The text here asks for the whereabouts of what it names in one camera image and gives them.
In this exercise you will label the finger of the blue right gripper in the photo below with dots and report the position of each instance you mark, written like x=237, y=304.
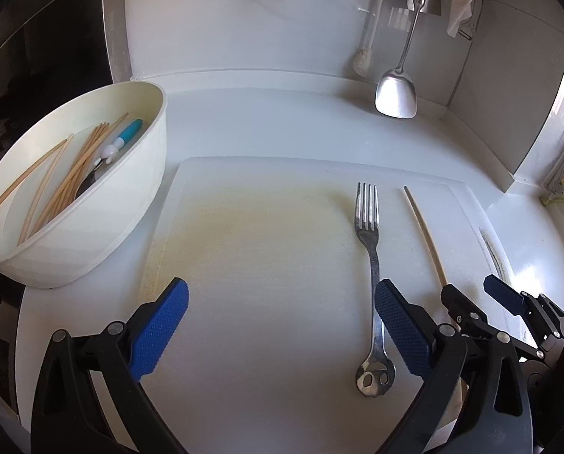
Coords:
x=506, y=296
x=460, y=308

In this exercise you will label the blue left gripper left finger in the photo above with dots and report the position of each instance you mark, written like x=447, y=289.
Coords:
x=153, y=324

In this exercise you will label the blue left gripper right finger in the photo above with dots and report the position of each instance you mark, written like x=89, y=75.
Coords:
x=410, y=327

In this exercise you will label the steel fork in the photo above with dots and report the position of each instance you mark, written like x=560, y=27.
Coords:
x=376, y=375

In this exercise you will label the blue handled child spoon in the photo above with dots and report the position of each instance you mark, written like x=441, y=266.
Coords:
x=109, y=153

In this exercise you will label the cream round basin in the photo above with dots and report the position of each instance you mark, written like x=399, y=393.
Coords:
x=94, y=225

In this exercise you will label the hanging steel spatula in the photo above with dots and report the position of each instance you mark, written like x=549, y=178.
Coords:
x=395, y=95

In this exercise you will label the white hanging brush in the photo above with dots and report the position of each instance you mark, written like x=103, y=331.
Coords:
x=363, y=59

